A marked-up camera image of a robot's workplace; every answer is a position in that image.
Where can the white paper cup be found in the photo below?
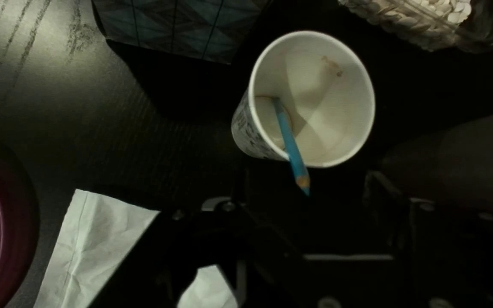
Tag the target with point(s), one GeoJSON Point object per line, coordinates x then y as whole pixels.
{"type": "Point", "coordinates": [338, 113]}

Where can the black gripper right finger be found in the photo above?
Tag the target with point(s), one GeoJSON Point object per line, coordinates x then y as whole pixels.
{"type": "Point", "coordinates": [386, 211]}

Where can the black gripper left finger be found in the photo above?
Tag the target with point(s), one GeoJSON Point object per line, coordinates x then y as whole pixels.
{"type": "Point", "coordinates": [244, 190]}

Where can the crumpled white napkin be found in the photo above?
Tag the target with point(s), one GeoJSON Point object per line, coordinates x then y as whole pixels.
{"type": "Point", "coordinates": [86, 250]}

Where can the clear container of white snacks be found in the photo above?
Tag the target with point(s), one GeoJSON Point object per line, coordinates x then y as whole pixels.
{"type": "Point", "coordinates": [418, 17]}

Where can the blue pencil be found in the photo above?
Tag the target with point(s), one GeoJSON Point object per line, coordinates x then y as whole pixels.
{"type": "Point", "coordinates": [292, 147]}

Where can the teal patterned tissue box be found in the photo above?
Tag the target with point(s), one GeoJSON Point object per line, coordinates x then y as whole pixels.
{"type": "Point", "coordinates": [172, 27]}

